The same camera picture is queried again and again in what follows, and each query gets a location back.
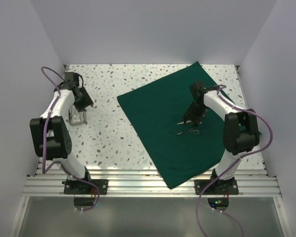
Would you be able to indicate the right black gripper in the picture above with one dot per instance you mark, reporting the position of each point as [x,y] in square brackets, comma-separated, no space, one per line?
[189,115]

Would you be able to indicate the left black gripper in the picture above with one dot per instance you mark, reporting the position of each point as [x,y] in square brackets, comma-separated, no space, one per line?
[87,102]

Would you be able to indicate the silver forceps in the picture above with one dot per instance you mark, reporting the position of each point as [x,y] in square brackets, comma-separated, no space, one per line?
[77,116]
[187,132]

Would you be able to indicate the silver surgical scissors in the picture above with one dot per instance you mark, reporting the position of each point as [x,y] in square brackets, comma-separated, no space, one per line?
[183,122]

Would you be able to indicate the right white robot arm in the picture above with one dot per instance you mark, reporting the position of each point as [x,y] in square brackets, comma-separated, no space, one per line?
[240,128]

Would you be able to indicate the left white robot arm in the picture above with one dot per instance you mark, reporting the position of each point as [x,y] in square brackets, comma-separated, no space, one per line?
[51,139]

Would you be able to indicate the green surgical drape cloth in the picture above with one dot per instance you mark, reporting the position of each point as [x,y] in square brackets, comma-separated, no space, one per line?
[154,111]

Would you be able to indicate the metal instrument tray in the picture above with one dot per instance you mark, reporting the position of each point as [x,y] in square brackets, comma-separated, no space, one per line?
[73,108]

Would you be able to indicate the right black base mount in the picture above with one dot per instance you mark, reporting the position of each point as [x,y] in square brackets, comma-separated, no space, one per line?
[218,193]

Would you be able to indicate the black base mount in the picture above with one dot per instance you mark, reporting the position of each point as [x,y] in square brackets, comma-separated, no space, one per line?
[86,194]
[218,193]

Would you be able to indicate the aluminium rail frame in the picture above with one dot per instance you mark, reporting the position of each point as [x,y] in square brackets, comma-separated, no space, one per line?
[138,202]

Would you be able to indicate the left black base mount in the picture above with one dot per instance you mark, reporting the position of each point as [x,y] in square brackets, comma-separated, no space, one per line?
[86,194]

